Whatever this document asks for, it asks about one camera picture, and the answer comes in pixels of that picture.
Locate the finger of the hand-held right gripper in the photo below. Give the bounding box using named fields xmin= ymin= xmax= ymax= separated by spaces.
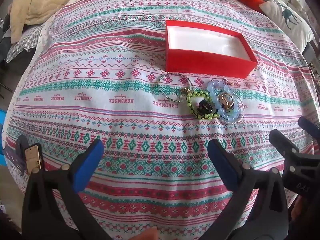
xmin=269 ymin=129 xmax=304 ymax=173
xmin=298 ymin=116 xmax=320 ymax=143

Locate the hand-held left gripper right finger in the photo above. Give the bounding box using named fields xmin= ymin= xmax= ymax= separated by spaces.
xmin=207 ymin=139 xmax=289 ymax=240

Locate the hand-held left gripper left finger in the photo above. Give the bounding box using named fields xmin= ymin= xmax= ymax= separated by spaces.
xmin=21 ymin=139 xmax=113 ymax=240

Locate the green bead bracelet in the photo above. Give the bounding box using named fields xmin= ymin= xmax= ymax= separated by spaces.
xmin=186 ymin=89 xmax=222 ymax=120

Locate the pale blue bead bracelet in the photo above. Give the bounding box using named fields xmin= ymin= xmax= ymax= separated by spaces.
xmin=207 ymin=79 xmax=242 ymax=123

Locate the silver chain bracelet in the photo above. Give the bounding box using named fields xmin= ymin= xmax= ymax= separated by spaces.
xmin=153 ymin=72 xmax=194 ymax=103

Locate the red jewelry box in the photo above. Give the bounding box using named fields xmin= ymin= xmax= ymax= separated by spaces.
xmin=165 ymin=19 xmax=258 ymax=78

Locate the gold bell charm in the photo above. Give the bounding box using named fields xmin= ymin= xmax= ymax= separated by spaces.
xmin=217 ymin=93 xmax=237 ymax=110

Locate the dark patterned pouch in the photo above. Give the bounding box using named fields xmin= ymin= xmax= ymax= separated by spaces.
xmin=4 ymin=134 xmax=28 ymax=177

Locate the white deer print pillow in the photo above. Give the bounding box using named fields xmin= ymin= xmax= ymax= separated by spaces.
xmin=259 ymin=0 xmax=315 ymax=53

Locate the patterned red green blanket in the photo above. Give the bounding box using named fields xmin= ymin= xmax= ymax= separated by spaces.
xmin=1 ymin=0 xmax=320 ymax=240

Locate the grey gingham bed sheet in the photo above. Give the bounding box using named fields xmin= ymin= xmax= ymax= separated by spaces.
xmin=6 ymin=25 xmax=44 ymax=63

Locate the pile of dark clothes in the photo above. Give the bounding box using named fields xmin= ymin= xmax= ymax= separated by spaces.
xmin=0 ymin=12 xmax=13 ymax=63

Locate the beige quilted blanket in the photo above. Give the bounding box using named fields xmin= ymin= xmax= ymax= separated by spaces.
xmin=9 ymin=0 xmax=95 ymax=43

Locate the thin silver chain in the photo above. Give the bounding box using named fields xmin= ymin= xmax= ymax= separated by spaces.
xmin=220 ymin=79 xmax=245 ymax=125

